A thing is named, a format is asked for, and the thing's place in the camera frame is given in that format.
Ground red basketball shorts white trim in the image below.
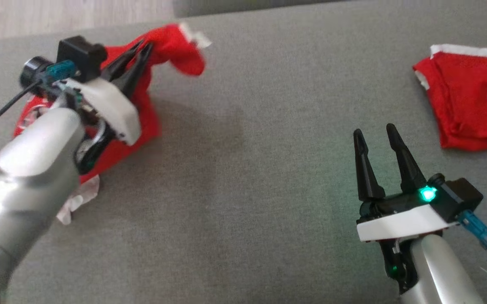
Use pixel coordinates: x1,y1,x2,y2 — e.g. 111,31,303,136
412,43,487,152

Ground red basketball jersey white sleeves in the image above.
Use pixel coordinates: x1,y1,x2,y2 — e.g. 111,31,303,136
13,23,212,224

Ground large grey sofa seat cushion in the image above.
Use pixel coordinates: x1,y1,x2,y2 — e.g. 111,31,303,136
0,0,487,304

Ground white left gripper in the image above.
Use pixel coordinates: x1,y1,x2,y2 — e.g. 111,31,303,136
64,40,154,146

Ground blue right camera plug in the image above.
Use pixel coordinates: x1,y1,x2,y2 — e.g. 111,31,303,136
457,210,487,250

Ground small grey sofa cushion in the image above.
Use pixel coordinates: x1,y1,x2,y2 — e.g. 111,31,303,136
171,0,354,18

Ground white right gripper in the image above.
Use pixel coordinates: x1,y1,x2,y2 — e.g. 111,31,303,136
353,123,458,242

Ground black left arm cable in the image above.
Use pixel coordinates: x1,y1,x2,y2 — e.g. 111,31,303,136
0,79,45,125

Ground blue left camera plug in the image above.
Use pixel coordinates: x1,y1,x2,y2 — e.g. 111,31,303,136
41,60,78,84

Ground blue camera plug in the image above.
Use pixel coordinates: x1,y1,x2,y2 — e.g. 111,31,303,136
457,210,487,250
41,60,78,84

